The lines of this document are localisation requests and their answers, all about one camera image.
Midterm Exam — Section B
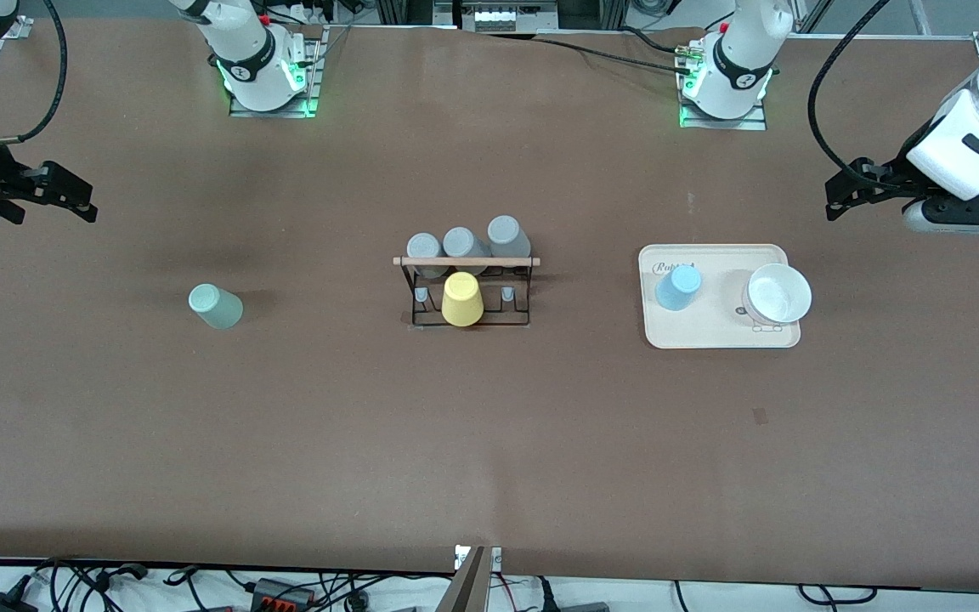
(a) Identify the mint green cup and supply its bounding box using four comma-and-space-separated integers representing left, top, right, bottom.
189, 283, 245, 331

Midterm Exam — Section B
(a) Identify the light blue cup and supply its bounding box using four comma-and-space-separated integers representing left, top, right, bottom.
655, 265, 703, 312

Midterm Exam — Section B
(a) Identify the white bowl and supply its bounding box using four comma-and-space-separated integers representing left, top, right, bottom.
742, 263, 813, 328

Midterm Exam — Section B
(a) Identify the beige rabbit print tray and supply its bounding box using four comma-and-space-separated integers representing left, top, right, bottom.
638, 244, 801, 350

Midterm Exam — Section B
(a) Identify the white power strip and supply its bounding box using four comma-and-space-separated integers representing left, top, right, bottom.
286, 3, 346, 26

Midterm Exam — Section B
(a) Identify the grey cup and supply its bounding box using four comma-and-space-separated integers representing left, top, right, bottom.
406, 232, 444, 280
443, 227, 490, 275
487, 215, 533, 260

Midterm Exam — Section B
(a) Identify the grey box with white connectors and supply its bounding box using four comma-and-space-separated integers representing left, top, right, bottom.
456, 0, 560, 33

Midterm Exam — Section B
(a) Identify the yellow cup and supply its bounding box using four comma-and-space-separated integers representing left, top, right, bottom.
441, 272, 484, 327

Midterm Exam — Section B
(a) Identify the black box with red switches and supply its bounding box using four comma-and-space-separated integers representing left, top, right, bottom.
252, 578, 318, 611

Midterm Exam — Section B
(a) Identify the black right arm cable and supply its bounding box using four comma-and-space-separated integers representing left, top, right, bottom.
0, 0, 70, 147

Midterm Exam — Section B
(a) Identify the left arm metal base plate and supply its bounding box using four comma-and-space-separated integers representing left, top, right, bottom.
678, 34, 769, 131

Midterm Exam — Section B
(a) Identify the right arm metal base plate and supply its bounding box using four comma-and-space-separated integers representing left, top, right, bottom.
229, 24, 325, 118

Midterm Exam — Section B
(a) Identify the short black table cable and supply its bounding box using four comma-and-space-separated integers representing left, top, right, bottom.
621, 25, 688, 54

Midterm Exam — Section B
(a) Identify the long black table cable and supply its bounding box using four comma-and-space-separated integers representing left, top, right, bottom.
488, 32, 688, 74

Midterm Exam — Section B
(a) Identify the black wire cup rack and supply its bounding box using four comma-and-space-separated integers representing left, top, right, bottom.
393, 255, 541, 328

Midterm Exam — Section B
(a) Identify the white post bracket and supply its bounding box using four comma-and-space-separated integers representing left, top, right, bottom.
454, 546, 503, 572

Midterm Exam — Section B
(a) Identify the grey metal post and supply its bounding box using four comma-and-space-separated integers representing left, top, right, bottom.
437, 547, 490, 612

